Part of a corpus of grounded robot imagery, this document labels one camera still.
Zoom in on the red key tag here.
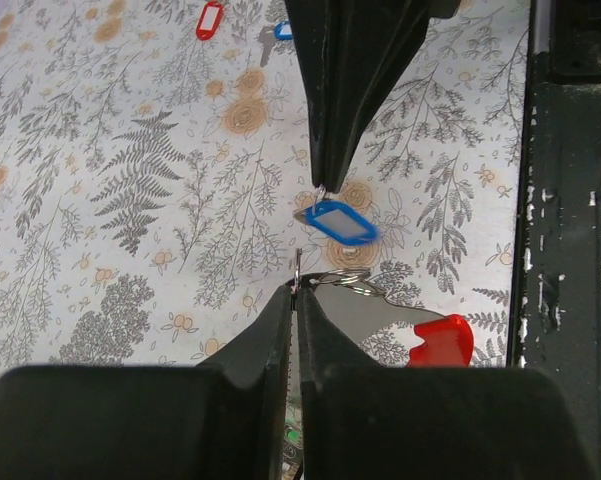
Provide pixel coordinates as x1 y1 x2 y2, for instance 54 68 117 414
195 1 224 41

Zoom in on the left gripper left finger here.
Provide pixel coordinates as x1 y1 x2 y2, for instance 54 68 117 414
0 286 293 479

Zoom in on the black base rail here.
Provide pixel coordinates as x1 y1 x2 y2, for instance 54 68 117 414
507 1 601 476

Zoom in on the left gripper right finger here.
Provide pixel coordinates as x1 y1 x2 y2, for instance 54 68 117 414
297 290 598 479

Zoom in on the blue key tag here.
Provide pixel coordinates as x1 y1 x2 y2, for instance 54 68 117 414
293 199 379 247
257 21 294 68

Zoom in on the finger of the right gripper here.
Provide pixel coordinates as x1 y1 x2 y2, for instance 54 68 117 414
285 0 337 188
327 1 459 193

